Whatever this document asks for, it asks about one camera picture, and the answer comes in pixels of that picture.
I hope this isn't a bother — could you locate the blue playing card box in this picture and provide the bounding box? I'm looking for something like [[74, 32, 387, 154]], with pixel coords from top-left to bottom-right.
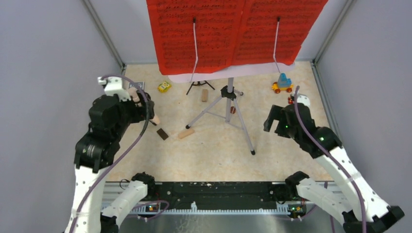
[[128, 82, 145, 90]]

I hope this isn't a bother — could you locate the small black tripod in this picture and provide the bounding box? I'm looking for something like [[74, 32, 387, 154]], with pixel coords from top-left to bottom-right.
[[186, 81, 216, 95]]

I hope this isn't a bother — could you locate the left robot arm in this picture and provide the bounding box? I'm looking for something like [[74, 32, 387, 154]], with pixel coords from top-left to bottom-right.
[[65, 92, 156, 233]]

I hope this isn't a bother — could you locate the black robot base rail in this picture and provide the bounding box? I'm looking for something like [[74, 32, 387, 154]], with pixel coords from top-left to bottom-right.
[[143, 182, 308, 212]]

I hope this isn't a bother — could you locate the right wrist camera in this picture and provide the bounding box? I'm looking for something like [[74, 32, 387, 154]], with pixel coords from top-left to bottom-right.
[[291, 94, 311, 107]]

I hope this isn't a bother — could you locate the silver music stand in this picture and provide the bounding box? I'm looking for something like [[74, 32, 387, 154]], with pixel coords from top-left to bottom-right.
[[167, 16, 296, 156]]

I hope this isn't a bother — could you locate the yellow toy block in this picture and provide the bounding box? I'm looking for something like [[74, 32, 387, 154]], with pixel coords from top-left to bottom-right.
[[157, 81, 172, 93]]

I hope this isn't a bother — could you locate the toy microphone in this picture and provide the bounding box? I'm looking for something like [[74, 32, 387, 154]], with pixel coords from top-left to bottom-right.
[[127, 87, 160, 126]]

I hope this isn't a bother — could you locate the yellow toy car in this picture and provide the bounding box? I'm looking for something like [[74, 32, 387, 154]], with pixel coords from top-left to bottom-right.
[[271, 73, 293, 94]]

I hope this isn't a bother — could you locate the red sheet music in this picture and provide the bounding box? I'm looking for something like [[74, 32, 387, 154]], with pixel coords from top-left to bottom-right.
[[146, 0, 245, 75], [232, 0, 327, 66]]

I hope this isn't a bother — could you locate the dark brown block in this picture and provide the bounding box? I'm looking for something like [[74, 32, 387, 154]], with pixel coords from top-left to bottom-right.
[[156, 128, 169, 141]]

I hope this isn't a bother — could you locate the small red round object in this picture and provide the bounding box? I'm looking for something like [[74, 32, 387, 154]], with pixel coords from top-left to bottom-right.
[[230, 106, 236, 114]]

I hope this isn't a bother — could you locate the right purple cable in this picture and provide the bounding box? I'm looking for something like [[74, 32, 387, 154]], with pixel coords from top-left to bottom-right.
[[292, 86, 368, 233]]

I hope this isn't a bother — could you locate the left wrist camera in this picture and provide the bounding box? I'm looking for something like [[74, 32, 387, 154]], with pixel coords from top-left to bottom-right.
[[97, 76, 131, 101]]

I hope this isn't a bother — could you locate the upright wooden block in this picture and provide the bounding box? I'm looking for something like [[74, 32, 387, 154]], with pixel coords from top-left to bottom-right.
[[201, 89, 208, 102]]

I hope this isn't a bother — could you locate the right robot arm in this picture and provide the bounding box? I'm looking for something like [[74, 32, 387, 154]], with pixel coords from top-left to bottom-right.
[[263, 102, 405, 233]]

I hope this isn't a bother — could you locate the lying wooden block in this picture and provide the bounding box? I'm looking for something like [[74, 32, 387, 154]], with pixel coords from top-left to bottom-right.
[[177, 128, 195, 139]]

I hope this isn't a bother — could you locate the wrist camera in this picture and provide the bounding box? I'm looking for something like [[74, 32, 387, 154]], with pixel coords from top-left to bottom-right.
[[97, 76, 131, 101], [291, 94, 311, 107]]

